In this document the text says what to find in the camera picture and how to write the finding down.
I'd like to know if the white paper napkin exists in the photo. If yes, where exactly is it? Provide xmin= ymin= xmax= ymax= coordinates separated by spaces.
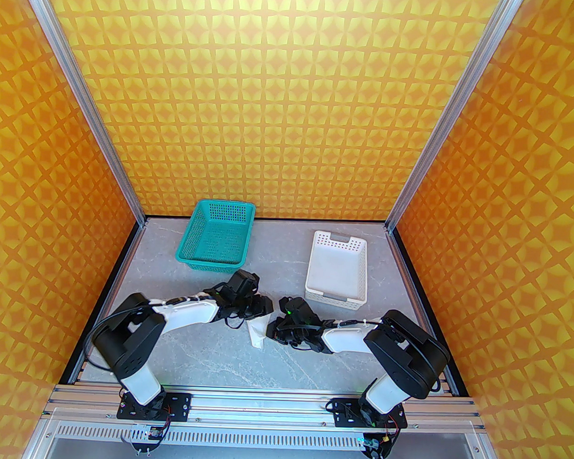
xmin=245 ymin=313 xmax=272 ymax=350

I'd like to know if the teal plastic basket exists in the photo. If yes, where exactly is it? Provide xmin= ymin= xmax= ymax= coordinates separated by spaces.
xmin=174 ymin=197 xmax=257 ymax=276

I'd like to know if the white plastic basket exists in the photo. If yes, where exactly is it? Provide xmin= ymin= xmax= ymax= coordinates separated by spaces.
xmin=304 ymin=230 xmax=369 ymax=312

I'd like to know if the black table edge strip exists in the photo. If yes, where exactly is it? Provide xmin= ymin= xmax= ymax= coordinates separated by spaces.
xmin=384 ymin=225 xmax=477 ymax=399
xmin=59 ymin=216 xmax=147 ymax=387

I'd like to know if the small circuit board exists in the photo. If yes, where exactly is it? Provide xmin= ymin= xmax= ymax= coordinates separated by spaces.
xmin=361 ymin=435 xmax=395 ymax=459
xmin=129 ymin=425 xmax=166 ymax=455

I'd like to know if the aluminium extrusion rail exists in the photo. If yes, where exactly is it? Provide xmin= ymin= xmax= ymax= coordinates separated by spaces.
xmin=48 ymin=381 xmax=479 ymax=435

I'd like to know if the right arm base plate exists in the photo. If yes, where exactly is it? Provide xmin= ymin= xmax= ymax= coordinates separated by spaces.
xmin=329 ymin=397 xmax=410 ymax=430

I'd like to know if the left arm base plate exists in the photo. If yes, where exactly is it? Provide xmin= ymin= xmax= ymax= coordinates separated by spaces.
xmin=116 ymin=389 xmax=193 ymax=423

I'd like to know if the white slotted cable duct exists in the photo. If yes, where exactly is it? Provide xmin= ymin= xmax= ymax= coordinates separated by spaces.
xmin=54 ymin=420 xmax=372 ymax=457

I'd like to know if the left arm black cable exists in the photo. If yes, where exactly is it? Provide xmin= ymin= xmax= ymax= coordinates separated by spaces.
xmin=84 ymin=304 xmax=149 ymax=373

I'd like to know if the aluminium frame post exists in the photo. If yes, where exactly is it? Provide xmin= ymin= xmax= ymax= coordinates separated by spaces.
xmin=13 ymin=0 xmax=154 ymax=224
xmin=384 ymin=0 xmax=523 ymax=238

